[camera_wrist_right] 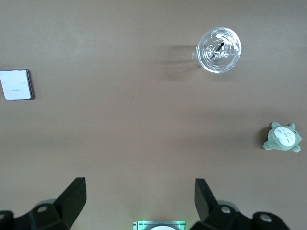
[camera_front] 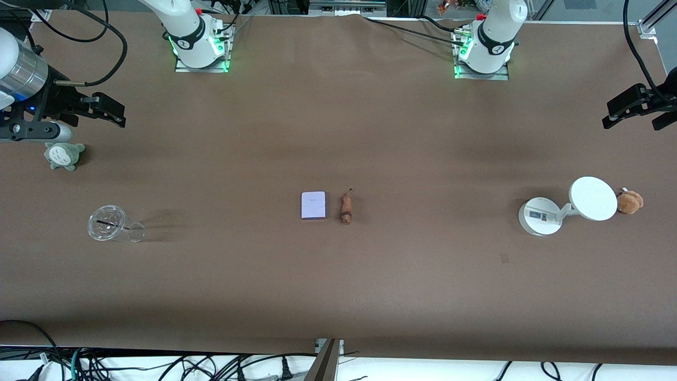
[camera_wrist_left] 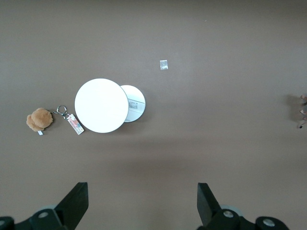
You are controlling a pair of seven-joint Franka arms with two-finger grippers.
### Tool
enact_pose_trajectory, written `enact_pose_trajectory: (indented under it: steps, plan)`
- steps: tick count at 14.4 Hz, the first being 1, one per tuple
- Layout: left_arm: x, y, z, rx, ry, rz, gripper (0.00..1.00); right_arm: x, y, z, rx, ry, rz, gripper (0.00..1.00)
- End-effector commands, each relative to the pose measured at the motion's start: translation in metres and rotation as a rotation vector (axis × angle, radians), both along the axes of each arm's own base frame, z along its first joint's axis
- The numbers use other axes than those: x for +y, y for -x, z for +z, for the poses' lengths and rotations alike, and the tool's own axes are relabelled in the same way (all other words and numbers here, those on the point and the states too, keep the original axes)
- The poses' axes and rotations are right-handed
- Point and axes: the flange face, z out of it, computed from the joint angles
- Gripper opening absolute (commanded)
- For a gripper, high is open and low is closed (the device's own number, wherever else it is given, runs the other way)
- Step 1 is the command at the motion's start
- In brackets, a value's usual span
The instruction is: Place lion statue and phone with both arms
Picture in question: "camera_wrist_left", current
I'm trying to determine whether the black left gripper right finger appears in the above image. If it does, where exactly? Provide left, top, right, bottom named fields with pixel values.
left=197, top=183, right=255, bottom=230

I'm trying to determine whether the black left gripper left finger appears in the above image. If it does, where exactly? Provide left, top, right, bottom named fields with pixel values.
left=13, top=182, right=89, bottom=230

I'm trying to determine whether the brown lion statue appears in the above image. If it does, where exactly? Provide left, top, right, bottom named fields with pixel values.
left=298, top=93, right=307, bottom=129

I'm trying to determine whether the white round-head desk lamp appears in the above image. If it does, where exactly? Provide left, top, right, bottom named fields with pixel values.
left=74, top=78, right=146, bottom=134

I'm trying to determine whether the brown plush keychain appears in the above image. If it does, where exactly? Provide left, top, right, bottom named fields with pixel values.
left=26, top=105, right=85, bottom=137

